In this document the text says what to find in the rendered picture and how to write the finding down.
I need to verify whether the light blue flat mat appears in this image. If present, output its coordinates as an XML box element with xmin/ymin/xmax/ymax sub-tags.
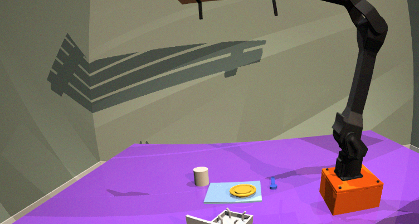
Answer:
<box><xmin>203</xmin><ymin>181</ymin><xmax>262</xmax><ymax>204</ymax></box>

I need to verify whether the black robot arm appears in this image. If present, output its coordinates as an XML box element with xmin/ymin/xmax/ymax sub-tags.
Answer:
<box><xmin>322</xmin><ymin>0</ymin><xmax>388</xmax><ymax>181</ymax></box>

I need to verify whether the tan cylinder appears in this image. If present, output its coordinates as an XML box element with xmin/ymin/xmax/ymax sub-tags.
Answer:
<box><xmin>193</xmin><ymin>167</ymin><xmax>209</xmax><ymax>187</ymax></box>

